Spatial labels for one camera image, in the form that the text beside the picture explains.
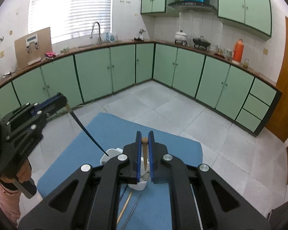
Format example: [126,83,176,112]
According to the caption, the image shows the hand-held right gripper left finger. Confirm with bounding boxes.
[18,131,142,230]

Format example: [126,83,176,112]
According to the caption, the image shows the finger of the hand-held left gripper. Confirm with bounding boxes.
[0,92,64,125]
[10,96,68,135]

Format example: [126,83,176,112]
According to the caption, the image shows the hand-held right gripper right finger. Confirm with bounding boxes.
[148,131,271,230]

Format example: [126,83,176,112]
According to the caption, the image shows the brown wooden chopstick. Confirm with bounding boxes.
[142,137,149,172]

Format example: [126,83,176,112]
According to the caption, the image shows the white divided utensil holder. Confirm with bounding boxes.
[99,148,151,191]

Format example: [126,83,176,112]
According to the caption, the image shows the dark blue chopstick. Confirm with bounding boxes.
[65,104,109,157]

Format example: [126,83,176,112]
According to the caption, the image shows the person's left hand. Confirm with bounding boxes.
[13,159,33,185]

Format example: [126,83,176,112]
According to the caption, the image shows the blue tablecloth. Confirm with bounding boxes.
[37,113,203,230]

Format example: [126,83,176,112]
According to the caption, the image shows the grey chopstick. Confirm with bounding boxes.
[125,194,142,224]

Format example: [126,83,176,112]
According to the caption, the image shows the light wooden chopstick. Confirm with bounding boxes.
[116,192,133,225]

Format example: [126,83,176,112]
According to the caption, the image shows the brown cardboard panel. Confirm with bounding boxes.
[14,27,52,70]

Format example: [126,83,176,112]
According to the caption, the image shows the person's left leg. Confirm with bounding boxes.
[0,179,21,224]

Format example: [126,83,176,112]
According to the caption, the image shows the green base kitchen cabinets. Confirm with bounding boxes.
[0,39,283,137]

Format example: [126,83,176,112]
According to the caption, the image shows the metal kitchen faucet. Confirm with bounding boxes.
[90,21,103,44]

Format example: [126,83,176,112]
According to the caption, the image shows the plastic bottles by sink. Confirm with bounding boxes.
[105,32,118,43]

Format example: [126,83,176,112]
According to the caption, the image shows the white window blinds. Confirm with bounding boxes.
[29,0,112,45]

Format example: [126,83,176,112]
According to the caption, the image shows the small dark figurine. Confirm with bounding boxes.
[134,28,147,41]

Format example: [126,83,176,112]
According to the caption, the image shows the white lidded pot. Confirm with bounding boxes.
[174,30,188,45]

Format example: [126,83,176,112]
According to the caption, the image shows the black wok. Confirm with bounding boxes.
[192,36,211,50]

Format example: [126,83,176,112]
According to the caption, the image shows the orange thermos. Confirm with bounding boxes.
[233,38,244,62]

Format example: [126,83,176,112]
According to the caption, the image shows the dark range hood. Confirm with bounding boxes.
[167,0,218,12]

